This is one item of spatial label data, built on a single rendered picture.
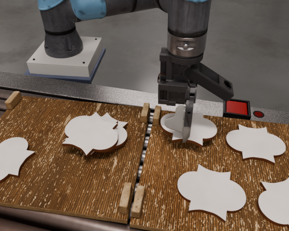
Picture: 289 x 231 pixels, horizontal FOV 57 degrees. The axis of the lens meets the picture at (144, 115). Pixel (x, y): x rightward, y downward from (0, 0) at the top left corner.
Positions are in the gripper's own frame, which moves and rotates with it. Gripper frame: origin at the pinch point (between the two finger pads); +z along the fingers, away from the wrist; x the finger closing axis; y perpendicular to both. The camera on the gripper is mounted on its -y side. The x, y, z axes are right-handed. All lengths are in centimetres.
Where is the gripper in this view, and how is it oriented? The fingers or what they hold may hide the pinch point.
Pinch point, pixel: (188, 124)
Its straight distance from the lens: 67.1
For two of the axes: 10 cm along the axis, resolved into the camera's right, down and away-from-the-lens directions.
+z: 0.3, 7.6, 6.5
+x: -1.7, 6.4, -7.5
